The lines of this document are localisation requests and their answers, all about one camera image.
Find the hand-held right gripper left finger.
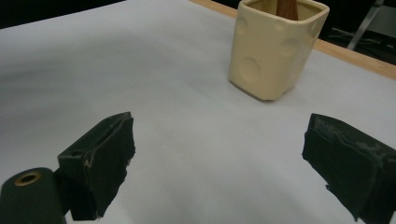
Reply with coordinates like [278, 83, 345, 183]
[53, 111, 136, 222]

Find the wooden hairbrush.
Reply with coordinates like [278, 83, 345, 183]
[276, 0, 300, 21]

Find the metal stand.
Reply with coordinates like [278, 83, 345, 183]
[330, 0, 396, 52]

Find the cream ceramic square cup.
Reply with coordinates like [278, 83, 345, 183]
[229, 0, 331, 102]

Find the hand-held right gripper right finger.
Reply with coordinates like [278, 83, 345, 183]
[302, 113, 396, 224]

